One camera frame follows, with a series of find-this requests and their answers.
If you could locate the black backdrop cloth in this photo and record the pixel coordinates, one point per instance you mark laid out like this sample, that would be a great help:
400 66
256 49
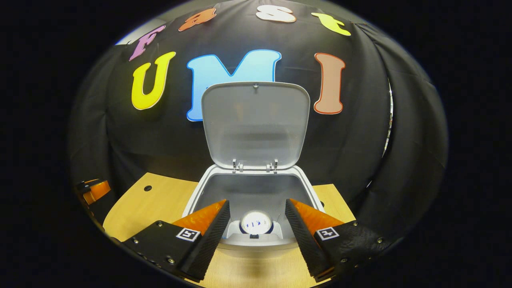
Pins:
360 140

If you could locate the pop can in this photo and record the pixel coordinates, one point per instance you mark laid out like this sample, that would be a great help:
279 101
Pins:
256 222

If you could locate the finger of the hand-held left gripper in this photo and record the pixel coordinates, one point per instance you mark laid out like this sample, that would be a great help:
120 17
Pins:
84 186
98 192

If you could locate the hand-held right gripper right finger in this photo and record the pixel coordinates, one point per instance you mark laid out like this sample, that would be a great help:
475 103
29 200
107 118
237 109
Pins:
306 244

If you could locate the wooden desktop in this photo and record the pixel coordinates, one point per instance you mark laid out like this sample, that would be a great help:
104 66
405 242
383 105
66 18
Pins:
148 208

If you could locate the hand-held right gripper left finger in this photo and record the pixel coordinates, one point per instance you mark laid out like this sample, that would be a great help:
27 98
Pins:
208 244

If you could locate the white desktop garbage bin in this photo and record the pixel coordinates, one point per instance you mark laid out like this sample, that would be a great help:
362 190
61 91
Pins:
256 120

